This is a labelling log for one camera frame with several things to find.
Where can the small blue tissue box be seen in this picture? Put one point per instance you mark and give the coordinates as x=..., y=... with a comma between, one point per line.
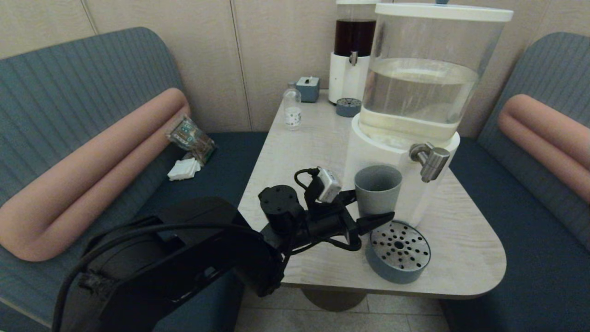
x=308, y=90

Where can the pink cylindrical bolster cushion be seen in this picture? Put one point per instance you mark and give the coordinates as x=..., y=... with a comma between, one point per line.
x=92, y=174
x=544, y=133

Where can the clear water dispenser white base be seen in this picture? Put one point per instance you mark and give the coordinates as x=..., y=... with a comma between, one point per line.
x=415, y=92

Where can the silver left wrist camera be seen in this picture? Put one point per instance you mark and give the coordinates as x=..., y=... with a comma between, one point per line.
x=329, y=184

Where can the blue upholstered booth sofa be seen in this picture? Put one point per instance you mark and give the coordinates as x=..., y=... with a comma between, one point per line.
x=92, y=69
x=530, y=258

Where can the shiny printed snack packet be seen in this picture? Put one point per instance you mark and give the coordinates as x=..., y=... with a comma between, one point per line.
x=190, y=137

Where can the dark beverage dispenser white base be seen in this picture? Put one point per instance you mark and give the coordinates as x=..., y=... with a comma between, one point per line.
x=350, y=41

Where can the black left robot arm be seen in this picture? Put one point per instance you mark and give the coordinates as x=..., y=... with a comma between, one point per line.
x=184, y=258

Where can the bronze table pedestal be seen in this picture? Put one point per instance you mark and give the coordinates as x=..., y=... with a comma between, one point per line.
x=334, y=299

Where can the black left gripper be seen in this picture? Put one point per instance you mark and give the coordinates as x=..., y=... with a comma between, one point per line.
x=329, y=223

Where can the blue round drip tray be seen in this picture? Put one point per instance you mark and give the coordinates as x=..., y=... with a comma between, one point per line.
x=401, y=253
x=348, y=108

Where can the grey-blue plastic cup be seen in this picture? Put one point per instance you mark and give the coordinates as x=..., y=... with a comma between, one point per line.
x=378, y=193

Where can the clear plastic bottle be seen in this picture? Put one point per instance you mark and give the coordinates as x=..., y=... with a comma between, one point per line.
x=292, y=109

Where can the white paper napkin stack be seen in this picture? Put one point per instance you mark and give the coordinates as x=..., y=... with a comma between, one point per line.
x=184, y=169

